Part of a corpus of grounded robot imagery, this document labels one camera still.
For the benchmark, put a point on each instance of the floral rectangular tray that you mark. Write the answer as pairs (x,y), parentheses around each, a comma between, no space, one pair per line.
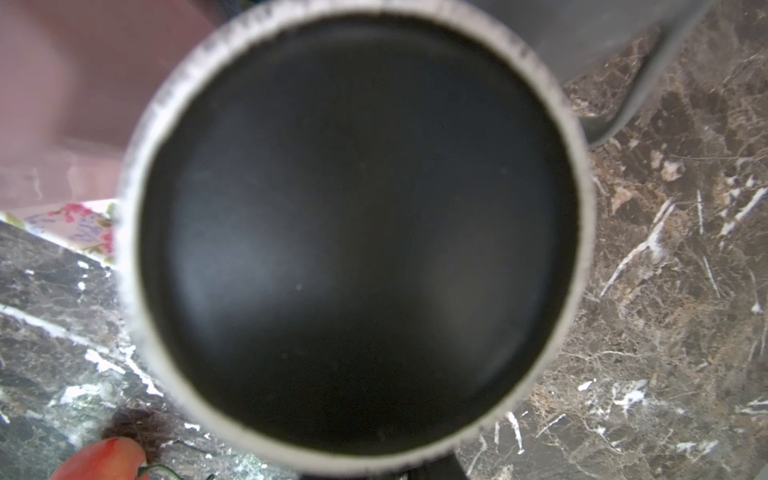
(85,228)

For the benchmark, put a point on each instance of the black ceramic mug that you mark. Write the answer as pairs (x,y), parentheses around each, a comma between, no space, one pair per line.
(353,234)

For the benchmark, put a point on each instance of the grey ceramic mug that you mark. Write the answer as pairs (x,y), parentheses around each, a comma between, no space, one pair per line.
(572,36)

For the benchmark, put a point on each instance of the pink ceramic mug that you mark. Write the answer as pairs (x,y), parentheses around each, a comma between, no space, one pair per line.
(75,79)

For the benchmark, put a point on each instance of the small red toy fruit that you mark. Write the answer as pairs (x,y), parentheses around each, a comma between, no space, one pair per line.
(113,458)

